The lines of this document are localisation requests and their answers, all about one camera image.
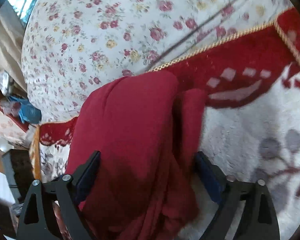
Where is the white floral bed sheet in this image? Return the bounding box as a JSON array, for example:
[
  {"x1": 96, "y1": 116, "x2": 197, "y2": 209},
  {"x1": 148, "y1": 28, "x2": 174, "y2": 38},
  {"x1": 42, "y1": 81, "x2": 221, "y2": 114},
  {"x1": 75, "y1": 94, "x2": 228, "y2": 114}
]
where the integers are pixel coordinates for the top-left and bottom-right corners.
[{"x1": 22, "y1": 0, "x2": 292, "y2": 122}]

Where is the red small garment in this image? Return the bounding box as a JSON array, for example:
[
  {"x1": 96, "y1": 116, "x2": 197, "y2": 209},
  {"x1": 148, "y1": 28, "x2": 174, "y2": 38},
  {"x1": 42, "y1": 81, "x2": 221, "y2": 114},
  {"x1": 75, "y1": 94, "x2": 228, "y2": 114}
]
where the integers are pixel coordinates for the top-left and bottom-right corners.
[{"x1": 66, "y1": 71, "x2": 206, "y2": 239}]

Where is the blue plastic bag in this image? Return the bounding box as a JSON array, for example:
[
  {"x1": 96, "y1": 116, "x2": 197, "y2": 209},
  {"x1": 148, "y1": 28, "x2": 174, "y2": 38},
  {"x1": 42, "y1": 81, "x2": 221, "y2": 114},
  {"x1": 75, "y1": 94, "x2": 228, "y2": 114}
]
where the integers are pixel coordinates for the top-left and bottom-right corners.
[{"x1": 9, "y1": 96, "x2": 42, "y2": 125}]

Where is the white red floral blanket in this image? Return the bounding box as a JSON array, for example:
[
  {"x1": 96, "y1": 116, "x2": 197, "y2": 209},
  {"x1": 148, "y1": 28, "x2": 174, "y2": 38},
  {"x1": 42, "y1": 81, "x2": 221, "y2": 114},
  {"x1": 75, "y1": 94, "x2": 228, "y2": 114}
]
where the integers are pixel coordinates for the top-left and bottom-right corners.
[{"x1": 39, "y1": 8, "x2": 300, "y2": 239}]

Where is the orange checkered plush blanket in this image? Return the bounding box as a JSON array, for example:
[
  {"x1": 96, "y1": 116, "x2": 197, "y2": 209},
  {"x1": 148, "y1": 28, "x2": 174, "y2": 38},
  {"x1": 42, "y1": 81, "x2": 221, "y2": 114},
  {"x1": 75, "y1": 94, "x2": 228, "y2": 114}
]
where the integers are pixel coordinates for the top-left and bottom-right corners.
[{"x1": 29, "y1": 126, "x2": 42, "y2": 180}]

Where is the dark bedside cabinet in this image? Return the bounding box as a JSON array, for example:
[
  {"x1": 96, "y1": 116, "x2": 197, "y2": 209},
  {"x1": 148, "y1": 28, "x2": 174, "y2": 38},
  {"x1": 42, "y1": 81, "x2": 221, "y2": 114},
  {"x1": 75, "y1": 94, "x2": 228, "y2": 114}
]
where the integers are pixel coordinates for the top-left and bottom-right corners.
[{"x1": 1, "y1": 149, "x2": 34, "y2": 204}]

